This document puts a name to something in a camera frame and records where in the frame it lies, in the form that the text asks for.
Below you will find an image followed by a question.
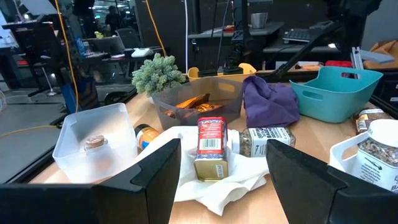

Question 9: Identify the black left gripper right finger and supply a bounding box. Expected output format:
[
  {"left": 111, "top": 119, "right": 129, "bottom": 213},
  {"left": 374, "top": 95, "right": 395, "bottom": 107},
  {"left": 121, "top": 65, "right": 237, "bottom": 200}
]
[{"left": 266, "top": 139, "right": 398, "bottom": 224}]

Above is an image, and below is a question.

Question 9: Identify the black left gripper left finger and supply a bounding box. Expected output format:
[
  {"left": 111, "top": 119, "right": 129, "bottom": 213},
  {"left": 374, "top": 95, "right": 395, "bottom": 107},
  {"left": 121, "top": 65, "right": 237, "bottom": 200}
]
[{"left": 0, "top": 138, "right": 182, "bottom": 224}]

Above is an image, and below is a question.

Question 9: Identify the small cork-lid spice jar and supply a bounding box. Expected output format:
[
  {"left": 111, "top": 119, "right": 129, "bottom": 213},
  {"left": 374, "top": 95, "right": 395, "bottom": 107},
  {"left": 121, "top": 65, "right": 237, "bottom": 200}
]
[{"left": 83, "top": 134, "right": 109, "bottom": 152}]

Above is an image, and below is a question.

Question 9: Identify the clear labelled spice jar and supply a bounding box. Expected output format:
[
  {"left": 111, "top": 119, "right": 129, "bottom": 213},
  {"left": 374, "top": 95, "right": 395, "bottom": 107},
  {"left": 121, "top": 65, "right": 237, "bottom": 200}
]
[{"left": 228, "top": 126, "right": 296, "bottom": 158}]

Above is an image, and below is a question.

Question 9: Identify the white-lid spice jar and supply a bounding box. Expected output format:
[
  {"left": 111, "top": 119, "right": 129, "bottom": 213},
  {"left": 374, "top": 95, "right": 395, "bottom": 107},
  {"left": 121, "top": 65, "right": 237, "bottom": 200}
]
[{"left": 356, "top": 119, "right": 398, "bottom": 190}]

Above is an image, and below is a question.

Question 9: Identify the orange spice bottle black cap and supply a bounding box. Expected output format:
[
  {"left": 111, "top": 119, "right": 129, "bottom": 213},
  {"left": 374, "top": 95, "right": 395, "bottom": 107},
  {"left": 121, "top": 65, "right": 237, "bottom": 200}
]
[{"left": 134, "top": 123, "right": 161, "bottom": 155}]

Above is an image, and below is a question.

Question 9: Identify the brown spice packet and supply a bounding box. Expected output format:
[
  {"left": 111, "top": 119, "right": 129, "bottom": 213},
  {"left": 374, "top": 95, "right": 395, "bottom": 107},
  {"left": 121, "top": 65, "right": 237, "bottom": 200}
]
[
  {"left": 353, "top": 108, "right": 394, "bottom": 134},
  {"left": 175, "top": 93, "right": 212, "bottom": 110},
  {"left": 164, "top": 104, "right": 224, "bottom": 119}
]

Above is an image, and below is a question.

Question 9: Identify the red spice tin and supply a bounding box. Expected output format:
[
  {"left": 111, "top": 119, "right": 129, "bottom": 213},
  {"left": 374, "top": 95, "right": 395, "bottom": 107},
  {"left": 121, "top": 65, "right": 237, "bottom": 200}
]
[{"left": 193, "top": 116, "right": 230, "bottom": 182}]

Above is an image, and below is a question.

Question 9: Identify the dark green spice tin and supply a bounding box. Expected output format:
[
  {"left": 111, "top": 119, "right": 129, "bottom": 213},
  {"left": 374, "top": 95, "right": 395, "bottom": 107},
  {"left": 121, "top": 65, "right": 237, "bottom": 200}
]
[{"left": 222, "top": 65, "right": 244, "bottom": 75}]

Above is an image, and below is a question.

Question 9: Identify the black spice tin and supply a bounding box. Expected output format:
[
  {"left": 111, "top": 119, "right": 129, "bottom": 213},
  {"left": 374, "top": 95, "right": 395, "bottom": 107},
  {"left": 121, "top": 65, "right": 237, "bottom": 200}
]
[{"left": 198, "top": 68, "right": 218, "bottom": 78}]

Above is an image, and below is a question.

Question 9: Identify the clear plastic bin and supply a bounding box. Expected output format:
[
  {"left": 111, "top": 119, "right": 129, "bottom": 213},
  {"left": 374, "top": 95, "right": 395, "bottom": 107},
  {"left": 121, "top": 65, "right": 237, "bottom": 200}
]
[{"left": 52, "top": 102, "right": 140, "bottom": 184}]

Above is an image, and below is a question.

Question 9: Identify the white plastic bin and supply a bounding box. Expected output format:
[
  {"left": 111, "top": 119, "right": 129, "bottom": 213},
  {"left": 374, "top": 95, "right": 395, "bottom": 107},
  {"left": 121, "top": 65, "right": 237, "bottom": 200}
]
[{"left": 328, "top": 119, "right": 398, "bottom": 194}]

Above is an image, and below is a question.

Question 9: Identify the teal plastic bin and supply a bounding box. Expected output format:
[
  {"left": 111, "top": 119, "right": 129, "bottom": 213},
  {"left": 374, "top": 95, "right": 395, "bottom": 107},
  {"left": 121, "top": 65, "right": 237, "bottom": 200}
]
[{"left": 289, "top": 66, "right": 384, "bottom": 124}]

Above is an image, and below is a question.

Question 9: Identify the white cloth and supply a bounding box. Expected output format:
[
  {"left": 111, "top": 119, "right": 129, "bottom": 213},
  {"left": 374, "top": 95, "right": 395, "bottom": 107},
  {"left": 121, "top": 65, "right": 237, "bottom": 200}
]
[{"left": 133, "top": 125, "right": 271, "bottom": 217}]

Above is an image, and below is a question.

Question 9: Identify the purple cloth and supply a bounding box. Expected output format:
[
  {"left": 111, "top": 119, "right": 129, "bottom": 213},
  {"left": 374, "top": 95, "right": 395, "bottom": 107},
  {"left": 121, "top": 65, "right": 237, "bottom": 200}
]
[{"left": 241, "top": 75, "right": 301, "bottom": 128}]

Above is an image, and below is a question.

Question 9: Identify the red flat box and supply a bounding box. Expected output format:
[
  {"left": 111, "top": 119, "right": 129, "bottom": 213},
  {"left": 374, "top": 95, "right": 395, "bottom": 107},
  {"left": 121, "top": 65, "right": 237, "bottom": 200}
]
[{"left": 325, "top": 60, "right": 353, "bottom": 68}]

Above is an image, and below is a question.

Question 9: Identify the smoky translucent plastic bin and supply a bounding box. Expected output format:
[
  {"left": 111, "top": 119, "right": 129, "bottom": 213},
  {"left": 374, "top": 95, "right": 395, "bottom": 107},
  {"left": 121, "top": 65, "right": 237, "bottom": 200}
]
[{"left": 151, "top": 77, "right": 245, "bottom": 131}]

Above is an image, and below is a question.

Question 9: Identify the yellow plastic bin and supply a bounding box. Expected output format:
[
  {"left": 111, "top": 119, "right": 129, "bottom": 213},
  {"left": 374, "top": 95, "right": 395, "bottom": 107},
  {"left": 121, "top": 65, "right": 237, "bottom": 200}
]
[{"left": 187, "top": 63, "right": 257, "bottom": 83}]

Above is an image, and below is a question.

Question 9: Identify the green artificial succulent plant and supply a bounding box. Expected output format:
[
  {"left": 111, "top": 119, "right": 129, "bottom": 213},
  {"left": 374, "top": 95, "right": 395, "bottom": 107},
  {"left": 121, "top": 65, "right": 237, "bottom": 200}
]
[{"left": 131, "top": 52, "right": 187, "bottom": 98}]

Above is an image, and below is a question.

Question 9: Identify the aluminium extrusion piece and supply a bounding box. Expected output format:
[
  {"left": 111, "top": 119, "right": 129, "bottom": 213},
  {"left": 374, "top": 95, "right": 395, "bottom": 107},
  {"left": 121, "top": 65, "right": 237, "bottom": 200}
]
[{"left": 351, "top": 46, "right": 395, "bottom": 70}]

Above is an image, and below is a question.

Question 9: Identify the white device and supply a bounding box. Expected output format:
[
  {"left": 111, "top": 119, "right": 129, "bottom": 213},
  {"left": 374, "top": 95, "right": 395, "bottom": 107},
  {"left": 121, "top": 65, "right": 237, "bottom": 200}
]
[{"left": 131, "top": 48, "right": 151, "bottom": 58}]

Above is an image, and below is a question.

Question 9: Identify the black keyboard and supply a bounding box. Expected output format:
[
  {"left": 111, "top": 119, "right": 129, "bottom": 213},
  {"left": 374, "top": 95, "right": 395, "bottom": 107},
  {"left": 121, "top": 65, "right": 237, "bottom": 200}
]
[{"left": 282, "top": 27, "right": 335, "bottom": 44}]

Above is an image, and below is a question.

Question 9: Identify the cardboard box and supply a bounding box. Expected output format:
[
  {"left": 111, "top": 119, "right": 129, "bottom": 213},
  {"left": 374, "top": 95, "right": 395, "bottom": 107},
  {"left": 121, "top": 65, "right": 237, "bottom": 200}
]
[{"left": 363, "top": 39, "right": 398, "bottom": 70}]

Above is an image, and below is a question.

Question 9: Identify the black monitor stand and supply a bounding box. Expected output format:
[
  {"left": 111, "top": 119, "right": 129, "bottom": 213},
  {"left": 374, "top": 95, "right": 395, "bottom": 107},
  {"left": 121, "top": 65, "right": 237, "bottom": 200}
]
[{"left": 229, "top": 0, "right": 253, "bottom": 70}]

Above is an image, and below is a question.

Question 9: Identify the office chair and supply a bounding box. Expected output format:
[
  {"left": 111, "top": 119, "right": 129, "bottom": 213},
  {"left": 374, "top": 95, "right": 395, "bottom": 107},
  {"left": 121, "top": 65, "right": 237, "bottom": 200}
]
[{"left": 115, "top": 27, "right": 143, "bottom": 50}]

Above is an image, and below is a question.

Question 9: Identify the black office desk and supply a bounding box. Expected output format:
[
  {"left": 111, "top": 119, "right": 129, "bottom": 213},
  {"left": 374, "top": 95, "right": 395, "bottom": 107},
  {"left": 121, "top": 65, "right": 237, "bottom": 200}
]
[{"left": 186, "top": 20, "right": 352, "bottom": 72}]

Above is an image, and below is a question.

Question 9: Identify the person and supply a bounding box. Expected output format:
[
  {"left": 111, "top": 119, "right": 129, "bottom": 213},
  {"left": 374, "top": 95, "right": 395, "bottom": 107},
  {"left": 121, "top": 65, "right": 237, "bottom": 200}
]
[{"left": 104, "top": 4, "right": 126, "bottom": 34}]

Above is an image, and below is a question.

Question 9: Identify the grey cup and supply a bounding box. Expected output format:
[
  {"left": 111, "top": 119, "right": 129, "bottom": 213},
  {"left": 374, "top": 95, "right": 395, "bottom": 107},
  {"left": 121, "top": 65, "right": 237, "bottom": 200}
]
[{"left": 250, "top": 12, "right": 269, "bottom": 29}]

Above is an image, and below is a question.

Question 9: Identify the yellow cable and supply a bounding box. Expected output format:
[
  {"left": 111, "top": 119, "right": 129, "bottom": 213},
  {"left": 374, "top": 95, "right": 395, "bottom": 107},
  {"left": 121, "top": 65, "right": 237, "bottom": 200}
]
[
  {"left": 0, "top": 0, "right": 78, "bottom": 139},
  {"left": 145, "top": 0, "right": 168, "bottom": 57}
]

